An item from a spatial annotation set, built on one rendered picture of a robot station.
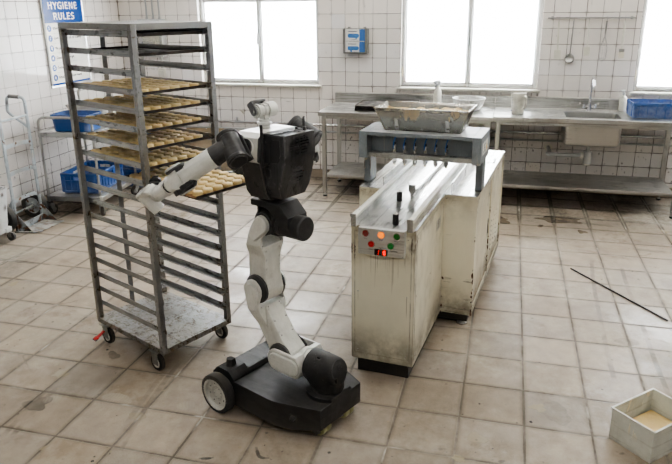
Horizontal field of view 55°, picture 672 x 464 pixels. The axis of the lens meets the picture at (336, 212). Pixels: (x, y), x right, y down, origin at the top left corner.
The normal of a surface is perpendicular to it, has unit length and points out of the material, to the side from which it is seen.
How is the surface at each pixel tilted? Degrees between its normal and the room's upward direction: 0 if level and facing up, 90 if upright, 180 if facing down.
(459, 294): 90
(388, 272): 90
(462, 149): 90
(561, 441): 0
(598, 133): 91
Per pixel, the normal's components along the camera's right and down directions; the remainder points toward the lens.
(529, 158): -0.25, 0.29
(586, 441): -0.01, -0.95
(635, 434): -0.87, 0.16
